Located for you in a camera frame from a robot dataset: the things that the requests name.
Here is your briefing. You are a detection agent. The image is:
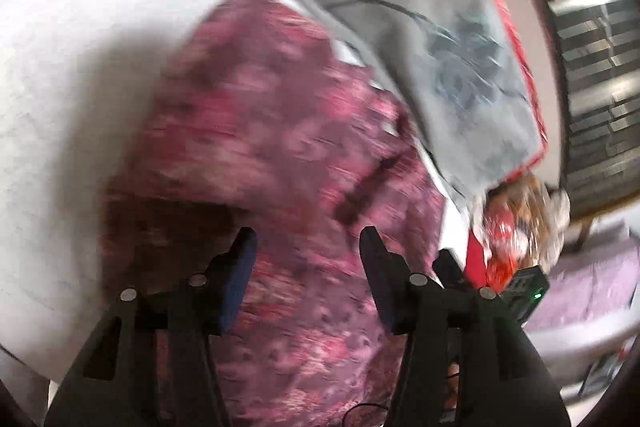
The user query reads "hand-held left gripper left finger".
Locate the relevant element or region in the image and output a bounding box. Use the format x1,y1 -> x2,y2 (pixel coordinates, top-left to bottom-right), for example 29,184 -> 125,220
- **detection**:
44,227 -> 258,427

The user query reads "pale purple sheet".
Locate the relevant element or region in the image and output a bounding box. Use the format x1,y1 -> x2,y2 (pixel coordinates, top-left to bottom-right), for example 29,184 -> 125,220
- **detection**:
525,227 -> 640,338

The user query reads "purple floral garment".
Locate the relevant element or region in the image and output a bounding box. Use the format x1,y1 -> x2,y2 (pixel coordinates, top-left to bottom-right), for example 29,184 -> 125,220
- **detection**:
100,0 -> 448,427

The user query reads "plain red cloth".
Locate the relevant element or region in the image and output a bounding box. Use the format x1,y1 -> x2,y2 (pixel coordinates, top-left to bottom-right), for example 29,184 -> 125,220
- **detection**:
462,229 -> 493,290

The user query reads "barred window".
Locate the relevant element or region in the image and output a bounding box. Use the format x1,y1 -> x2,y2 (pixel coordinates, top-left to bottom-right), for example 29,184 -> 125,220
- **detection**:
500,0 -> 640,218

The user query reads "white quilted bed cover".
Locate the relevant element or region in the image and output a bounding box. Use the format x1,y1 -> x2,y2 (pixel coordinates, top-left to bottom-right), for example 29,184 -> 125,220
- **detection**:
0,0 -> 473,413

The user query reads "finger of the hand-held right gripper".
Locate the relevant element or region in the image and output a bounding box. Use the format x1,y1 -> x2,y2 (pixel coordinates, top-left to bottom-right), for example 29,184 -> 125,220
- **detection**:
432,249 -> 473,294

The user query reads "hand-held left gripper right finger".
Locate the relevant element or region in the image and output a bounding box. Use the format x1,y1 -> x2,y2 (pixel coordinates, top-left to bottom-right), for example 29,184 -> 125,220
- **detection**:
360,227 -> 571,427

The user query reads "plastic bag of plush toys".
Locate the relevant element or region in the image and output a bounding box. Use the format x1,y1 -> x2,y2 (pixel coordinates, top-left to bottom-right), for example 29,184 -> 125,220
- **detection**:
472,172 -> 572,288

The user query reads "grey floral pillow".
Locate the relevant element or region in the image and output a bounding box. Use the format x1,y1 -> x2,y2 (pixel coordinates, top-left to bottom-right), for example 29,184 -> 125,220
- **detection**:
262,0 -> 546,212

